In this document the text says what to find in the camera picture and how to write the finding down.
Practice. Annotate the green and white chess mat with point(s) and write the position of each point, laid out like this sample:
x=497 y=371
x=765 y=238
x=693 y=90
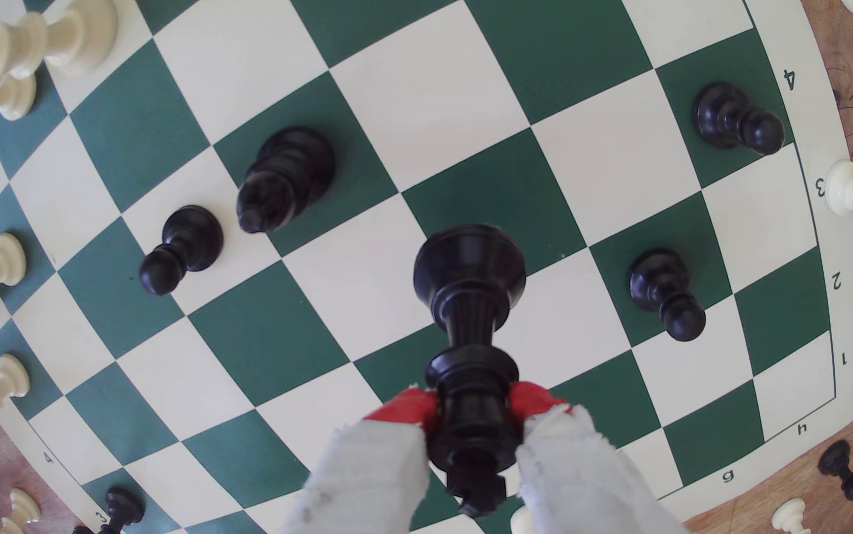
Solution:
x=434 y=96

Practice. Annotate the black chess bishop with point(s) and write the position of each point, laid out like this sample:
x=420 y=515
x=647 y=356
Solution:
x=289 y=174

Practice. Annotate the black chess king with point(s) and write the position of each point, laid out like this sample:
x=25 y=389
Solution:
x=468 y=274

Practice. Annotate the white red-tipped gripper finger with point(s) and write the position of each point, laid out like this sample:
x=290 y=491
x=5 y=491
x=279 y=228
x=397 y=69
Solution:
x=582 y=475
x=367 y=475

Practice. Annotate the large white chess piece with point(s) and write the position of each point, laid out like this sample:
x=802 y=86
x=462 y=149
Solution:
x=521 y=523

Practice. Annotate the white chess queen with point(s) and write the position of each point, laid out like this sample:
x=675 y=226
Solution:
x=77 y=37

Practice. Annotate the black chess pawn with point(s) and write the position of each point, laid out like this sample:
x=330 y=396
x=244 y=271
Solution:
x=656 y=278
x=126 y=504
x=834 y=460
x=189 y=237
x=723 y=115

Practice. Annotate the black chess piece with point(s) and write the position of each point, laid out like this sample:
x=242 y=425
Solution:
x=83 y=529

